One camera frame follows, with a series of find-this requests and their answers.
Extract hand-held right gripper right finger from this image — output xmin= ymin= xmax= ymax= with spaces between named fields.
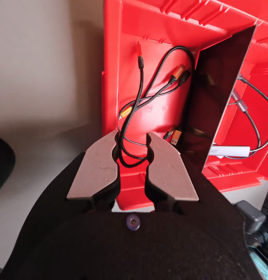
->
xmin=145 ymin=131 xmax=199 ymax=203

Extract white usb hub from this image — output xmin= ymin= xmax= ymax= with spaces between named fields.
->
xmin=209 ymin=146 xmax=251 ymax=158

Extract black bin divider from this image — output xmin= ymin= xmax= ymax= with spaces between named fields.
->
xmin=180 ymin=25 xmax=257 ymax=174

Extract red plastic bin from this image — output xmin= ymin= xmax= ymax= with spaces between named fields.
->
xmin=102 ymin=0 xmax=268 ymax=211

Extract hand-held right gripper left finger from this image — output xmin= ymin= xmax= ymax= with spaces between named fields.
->
xmin=66 ymin=130 xmax=121 ymax=203

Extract black padded wrist rest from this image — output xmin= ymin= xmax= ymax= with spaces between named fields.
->
xmin=0 ymin=134 xmax=16 ymax=197

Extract grey braided cable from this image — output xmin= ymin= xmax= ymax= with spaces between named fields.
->
xmin=225 ymin=74 xmax=268 ymax=160

